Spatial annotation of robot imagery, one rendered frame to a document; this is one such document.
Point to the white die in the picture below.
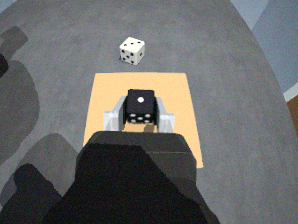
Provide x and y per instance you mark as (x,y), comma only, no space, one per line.
(132,51)

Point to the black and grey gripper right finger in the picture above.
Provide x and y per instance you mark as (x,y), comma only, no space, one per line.
(162,120)

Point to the black die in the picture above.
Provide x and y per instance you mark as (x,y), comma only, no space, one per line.
(140,105)

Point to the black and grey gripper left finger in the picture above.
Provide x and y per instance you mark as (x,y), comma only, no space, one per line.
(114,120)

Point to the peach flat square mat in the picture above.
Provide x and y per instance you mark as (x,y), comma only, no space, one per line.
(171,87)

